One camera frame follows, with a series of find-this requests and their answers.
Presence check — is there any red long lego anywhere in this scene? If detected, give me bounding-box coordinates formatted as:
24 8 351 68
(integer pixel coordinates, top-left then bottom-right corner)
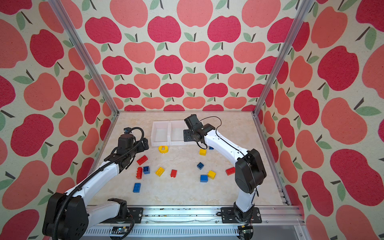
136 167 143 180
137 156 148 166

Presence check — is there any white bin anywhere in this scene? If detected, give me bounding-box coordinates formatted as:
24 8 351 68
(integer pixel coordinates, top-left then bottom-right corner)
151 121 170 147
170 120 187 146

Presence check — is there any yellow lego small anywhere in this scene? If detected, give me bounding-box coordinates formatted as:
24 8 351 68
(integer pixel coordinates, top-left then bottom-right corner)
199 149 207 156

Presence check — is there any blue lego small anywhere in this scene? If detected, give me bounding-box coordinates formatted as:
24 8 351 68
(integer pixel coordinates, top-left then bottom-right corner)
143 166 151 175
197 163 204 170

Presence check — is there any yellow lego angled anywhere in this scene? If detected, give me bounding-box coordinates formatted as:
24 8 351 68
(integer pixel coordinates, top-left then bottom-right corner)
155 167 165 177

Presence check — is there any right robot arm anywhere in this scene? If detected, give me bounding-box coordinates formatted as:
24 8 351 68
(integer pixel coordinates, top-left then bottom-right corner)
184 114 267 224

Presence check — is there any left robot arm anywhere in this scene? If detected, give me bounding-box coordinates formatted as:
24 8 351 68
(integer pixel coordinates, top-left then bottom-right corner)
42 127 149 240

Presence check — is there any blue long lego bottom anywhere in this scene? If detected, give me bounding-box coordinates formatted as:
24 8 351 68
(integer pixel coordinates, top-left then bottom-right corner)
133 183 142 193

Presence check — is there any red small lego center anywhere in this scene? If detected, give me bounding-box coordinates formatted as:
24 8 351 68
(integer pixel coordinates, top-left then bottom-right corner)
170 170 177 178

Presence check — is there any blue lego lower right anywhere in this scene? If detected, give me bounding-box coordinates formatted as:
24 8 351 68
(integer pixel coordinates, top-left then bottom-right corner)
200 175 208 183

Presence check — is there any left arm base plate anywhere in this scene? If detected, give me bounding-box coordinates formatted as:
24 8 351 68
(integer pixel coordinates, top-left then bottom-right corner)
127 207 144 224

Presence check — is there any circuit board on rail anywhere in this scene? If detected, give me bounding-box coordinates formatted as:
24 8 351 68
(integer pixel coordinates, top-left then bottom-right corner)
111 227 128 235

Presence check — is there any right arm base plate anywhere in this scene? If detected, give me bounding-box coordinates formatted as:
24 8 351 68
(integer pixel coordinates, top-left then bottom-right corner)
217 207 263 224

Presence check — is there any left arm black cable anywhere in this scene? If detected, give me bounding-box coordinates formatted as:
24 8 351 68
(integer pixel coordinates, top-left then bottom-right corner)
52 126 145 240

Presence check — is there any aluminium front rail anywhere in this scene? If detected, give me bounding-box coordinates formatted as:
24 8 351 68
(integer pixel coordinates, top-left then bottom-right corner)
79 206 310 240

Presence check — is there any left aluminium frame post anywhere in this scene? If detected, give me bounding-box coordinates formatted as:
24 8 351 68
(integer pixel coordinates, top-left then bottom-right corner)
48 0 120 117

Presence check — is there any aluminium frame post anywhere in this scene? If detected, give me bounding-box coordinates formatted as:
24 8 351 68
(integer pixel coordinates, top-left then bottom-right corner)
252 0 315 119
48 0 120 117

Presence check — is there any right aluminium frame post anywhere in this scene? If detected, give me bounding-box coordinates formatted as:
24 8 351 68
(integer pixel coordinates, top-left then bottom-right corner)
252 0 315 119

